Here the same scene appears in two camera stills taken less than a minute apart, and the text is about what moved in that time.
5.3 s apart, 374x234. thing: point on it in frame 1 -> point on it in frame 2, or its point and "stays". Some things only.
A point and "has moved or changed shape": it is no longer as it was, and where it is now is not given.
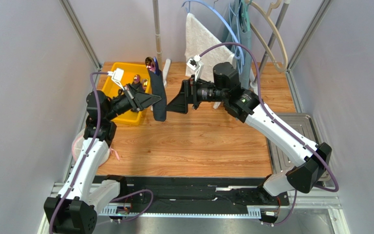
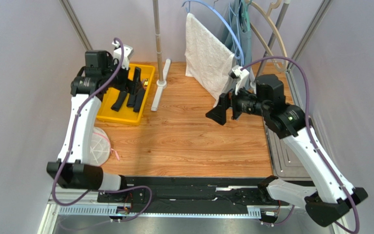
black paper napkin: [158, 88] has moved or changed shape
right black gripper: [189, 95] -> [233, 106]
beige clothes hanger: [267, 14] stays
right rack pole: [272, 41] stays
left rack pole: [158, 49] stays
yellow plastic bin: [110, 87] stays
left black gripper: [140, 100] -> [123, 85]
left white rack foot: [165, 73] stays
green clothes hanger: [246, 13] stays
